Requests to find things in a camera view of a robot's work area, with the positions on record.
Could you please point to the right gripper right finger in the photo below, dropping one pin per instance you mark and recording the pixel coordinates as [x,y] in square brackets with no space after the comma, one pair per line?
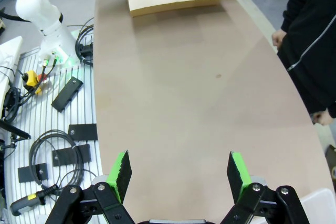
[246,203]

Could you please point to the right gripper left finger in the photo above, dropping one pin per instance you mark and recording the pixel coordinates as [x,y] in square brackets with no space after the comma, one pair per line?
[107,203]

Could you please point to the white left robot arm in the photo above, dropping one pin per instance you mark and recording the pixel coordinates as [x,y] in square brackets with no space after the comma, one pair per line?
[34,3]

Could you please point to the person's left hand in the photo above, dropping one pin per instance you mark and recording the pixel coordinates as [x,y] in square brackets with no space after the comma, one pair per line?
[322,117]

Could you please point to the person's right hand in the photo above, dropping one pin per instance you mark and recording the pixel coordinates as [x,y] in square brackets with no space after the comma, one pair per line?
[278,38]

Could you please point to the black mounting plate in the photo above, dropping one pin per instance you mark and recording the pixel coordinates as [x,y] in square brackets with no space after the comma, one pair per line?
[83,132]
[67,93]
[72,155]
[32,172]

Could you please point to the yellow emergency stop button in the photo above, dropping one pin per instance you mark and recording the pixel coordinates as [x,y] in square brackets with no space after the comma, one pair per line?
[31,77]

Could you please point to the person in black hoodie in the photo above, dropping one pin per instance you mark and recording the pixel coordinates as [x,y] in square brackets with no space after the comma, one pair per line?
[315,51]

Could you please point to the grey handheld enabling switch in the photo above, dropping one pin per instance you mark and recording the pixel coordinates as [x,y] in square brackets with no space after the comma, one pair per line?
[25,204]

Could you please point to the black metal bracket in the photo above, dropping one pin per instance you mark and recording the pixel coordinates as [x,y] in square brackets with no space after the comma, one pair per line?
[14,130]

